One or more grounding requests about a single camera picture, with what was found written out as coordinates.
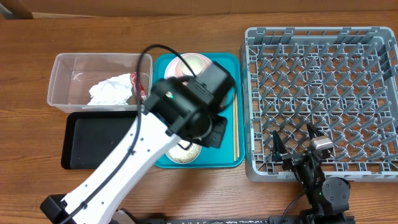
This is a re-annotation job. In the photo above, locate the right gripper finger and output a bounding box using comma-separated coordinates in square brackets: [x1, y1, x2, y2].
[272, 131, 287, 159]
[307, 123, 324, 140]

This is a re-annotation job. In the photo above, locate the white rice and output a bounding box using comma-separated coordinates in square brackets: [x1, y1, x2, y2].
[168, 143, 200, 163]

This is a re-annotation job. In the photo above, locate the grey bowl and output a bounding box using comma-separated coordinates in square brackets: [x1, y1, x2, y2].
[164, 139, 203, 164]

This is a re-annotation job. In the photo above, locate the red sauce packet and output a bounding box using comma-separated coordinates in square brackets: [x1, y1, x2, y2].
[130, 72, 150, 103]

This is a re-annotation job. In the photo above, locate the white napkin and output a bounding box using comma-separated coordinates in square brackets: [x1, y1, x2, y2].
[88, 73, 132, 106]

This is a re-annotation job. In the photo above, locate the wooden chopstick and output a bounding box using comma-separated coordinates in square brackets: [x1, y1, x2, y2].
[233, 95, 237, 161]
[235, 95, 240, 160]

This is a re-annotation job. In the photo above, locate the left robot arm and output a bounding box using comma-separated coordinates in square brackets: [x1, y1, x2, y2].
[40, 62, 236, 223]

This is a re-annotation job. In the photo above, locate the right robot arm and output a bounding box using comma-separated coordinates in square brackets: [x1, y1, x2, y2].
[272, 123, 356, 224]

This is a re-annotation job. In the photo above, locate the grey dishwasher rack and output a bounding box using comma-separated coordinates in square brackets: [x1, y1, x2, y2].
[241, 27, 397, 182]

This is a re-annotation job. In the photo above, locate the teal serving tray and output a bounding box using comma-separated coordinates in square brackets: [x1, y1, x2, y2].
[152, 53, 246, 169]

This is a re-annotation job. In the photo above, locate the pink bowl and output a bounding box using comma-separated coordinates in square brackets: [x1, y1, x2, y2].
[175, 53, 212, 77]

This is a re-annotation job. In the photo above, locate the white plate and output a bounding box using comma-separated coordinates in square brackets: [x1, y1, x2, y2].
[164, 52, 215, 82]

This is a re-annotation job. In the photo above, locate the clear plastic bin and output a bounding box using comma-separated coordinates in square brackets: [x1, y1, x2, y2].
[47, 53, 140, 113]

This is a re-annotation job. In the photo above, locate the black tray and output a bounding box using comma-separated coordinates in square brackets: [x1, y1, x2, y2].
[61, 111, 137, 170]

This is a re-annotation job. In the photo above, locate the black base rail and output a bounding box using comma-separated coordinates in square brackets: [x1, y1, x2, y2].
[124, 215, 355, 224]

